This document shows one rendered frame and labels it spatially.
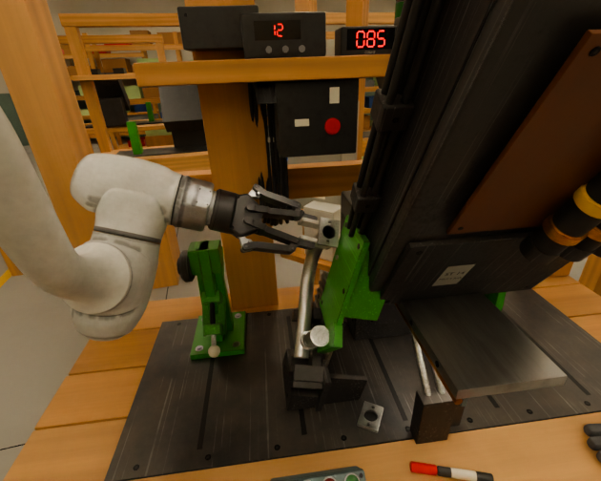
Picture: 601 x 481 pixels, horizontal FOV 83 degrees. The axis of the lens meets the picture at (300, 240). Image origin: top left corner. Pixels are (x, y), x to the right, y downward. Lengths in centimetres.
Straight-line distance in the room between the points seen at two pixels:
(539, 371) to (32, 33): 106
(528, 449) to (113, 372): 89
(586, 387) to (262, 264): 79
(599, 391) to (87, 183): 104
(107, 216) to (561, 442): 87
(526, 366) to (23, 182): 64
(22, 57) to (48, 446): 77
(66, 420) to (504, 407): 90
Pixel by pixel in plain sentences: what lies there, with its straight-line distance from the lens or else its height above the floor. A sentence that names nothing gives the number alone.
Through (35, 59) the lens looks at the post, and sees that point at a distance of 94.
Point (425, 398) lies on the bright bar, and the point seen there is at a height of 101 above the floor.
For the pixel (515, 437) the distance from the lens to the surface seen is 82.
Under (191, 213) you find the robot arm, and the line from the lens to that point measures 58.
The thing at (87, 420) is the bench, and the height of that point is 88.
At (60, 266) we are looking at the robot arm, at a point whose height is 133.
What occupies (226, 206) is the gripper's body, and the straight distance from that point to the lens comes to 59.
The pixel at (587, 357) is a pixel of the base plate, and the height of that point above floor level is 90.
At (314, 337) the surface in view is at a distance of 64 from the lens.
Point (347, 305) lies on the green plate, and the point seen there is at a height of 115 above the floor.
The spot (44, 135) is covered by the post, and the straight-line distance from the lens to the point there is 97.
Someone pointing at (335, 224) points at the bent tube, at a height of 125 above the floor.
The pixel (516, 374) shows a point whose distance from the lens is 59.
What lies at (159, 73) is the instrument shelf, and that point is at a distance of 74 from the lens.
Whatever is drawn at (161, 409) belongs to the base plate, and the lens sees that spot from 84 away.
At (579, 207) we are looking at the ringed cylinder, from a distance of 48.
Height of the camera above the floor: 152
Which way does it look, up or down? 27 degrees down
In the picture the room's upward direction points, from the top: 2 degrees counter-clockwise
